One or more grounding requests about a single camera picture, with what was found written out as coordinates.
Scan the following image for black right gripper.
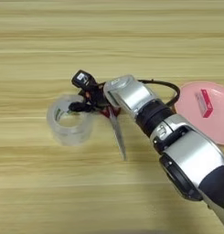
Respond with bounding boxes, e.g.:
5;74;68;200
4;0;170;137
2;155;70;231
68;81;111;112

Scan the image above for clear tape roll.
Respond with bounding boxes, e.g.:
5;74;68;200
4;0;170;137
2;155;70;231
46;94;95;146

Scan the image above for small red box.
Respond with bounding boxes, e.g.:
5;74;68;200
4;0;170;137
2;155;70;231
194;88;214;119

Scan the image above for small black box white label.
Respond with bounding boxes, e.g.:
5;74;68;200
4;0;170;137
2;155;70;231
70;69;98;90

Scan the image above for pink round plate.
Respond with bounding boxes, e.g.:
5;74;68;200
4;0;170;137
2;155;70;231
174;80;224;146

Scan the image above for red handled scissors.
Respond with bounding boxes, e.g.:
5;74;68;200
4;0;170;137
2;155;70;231
99;104;127;162

